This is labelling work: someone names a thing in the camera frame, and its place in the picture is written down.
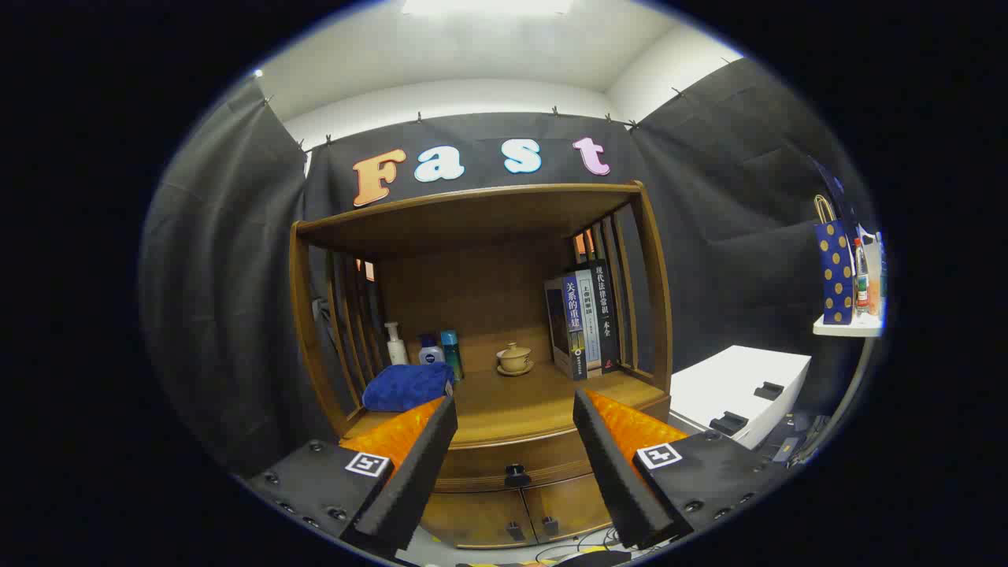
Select blue gold-dotted gift bag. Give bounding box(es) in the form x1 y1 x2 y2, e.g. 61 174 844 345
813 195 855 325

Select bottle with red label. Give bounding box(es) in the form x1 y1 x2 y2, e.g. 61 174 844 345
854 239 870 316

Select black electronic equipment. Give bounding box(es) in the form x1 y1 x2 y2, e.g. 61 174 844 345
756 409 832 465

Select light blue book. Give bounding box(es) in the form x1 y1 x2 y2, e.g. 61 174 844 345
573 268 603 373

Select wooden cabinet door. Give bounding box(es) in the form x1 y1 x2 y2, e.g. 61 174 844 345
521 472 615 544
421 488 527 550

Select teal bottle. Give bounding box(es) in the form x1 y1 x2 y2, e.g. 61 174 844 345
440 330 464 384

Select white drawer cabinet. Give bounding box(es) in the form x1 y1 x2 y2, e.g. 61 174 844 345
669 345 812 450

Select folded blue towel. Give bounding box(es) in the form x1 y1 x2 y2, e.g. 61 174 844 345
362 362 455 413

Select black backdrop cloth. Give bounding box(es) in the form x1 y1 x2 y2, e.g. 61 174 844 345
140 57 867 473

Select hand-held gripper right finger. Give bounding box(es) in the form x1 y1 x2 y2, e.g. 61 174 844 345
572 387 792 550

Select wooden countertop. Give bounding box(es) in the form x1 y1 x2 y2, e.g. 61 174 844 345
343 366 670 450

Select white shelf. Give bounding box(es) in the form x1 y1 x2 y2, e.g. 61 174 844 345
813 299 887 338

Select dark book with blue spine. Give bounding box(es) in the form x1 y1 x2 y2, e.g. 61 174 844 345
543 272 589 381

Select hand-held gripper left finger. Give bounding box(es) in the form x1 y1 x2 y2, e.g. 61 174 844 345
236 395 459 560

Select black floor cables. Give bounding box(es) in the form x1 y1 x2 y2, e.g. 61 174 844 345
535 528 631 564

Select wooden cabinet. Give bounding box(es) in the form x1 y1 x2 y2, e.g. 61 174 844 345
288 181 674 550

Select wooden drawer with black knob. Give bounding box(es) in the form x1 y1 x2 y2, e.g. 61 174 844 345
437 398 672 494

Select white pump bottle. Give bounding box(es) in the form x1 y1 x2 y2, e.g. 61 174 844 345
384 321 410 366

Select black book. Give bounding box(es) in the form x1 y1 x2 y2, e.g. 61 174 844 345
587 260 623 373

